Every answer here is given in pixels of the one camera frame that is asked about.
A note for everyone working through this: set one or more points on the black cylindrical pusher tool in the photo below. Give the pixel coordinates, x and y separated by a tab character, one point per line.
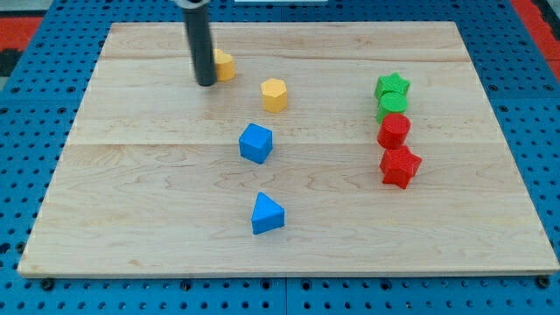
199	37

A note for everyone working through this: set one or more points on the yellow hexagon block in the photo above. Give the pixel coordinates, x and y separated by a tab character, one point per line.
274	95

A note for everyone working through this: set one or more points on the light wooden board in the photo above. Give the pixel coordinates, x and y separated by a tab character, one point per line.
151	183

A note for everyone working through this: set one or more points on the blue triangle block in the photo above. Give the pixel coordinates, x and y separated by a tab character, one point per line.
267	214

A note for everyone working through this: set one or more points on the red cylinder block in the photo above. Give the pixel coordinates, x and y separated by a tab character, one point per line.
393	131

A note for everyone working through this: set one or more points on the blue cube block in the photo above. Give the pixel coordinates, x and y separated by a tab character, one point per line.
255	143

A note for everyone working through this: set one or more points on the yellow heart block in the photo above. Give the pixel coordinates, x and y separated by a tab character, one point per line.
224	64

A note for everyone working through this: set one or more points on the red star block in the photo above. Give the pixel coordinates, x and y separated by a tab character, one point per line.
399	166

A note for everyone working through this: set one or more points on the green cylinder block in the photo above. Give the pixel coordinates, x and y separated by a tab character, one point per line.
391	103

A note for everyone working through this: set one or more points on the green star block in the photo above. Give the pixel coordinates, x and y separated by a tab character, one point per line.
392	83

